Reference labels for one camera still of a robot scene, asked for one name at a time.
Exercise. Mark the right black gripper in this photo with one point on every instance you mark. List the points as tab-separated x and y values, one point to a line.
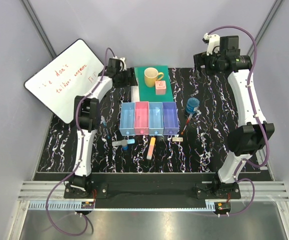
201	59

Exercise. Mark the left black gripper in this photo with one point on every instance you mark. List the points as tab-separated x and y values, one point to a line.
128	81

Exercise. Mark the yellow mug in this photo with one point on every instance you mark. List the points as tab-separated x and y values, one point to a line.
151	76

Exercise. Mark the green book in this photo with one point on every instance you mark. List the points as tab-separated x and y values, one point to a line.
148	94

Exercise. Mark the pink cube box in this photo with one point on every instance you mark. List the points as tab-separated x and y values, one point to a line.
160	87

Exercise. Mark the pink bin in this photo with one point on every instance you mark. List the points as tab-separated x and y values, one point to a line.
141	121

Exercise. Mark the light blue bin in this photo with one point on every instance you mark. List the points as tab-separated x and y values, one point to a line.
127	119

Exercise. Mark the sky blue bin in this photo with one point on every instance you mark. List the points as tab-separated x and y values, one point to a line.
156	119

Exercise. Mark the purple bin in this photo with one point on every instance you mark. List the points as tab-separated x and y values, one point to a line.
170	118

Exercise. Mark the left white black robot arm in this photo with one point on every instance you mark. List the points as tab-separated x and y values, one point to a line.
87	116

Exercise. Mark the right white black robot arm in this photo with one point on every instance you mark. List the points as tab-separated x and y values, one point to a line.
253	131

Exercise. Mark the blue ink bottle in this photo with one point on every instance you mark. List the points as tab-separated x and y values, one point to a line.
192	105

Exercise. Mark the red pen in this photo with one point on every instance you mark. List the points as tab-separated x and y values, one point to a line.
186	123

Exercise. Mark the black marble pattern mat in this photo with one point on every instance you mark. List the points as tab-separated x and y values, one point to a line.
204	147

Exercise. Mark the blue pen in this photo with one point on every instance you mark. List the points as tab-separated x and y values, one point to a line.
104	123

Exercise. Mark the grey marker with blue cap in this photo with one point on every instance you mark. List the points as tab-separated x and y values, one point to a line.
123	142

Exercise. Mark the orange pink highlighter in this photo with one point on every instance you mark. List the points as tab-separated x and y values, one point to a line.
151	148

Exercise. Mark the small white eraser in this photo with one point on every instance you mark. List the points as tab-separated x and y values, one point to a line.
177	139

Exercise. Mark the white dry-erase board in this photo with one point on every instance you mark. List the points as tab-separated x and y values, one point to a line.
72	73

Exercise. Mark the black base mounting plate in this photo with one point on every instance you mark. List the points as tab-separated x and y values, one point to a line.
105	185

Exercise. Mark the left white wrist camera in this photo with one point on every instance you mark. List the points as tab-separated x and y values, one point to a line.
122	63

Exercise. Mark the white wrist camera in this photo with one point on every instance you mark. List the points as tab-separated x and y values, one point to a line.
213	43
122	63

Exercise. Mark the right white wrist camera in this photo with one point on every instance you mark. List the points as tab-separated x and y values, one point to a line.
213	43

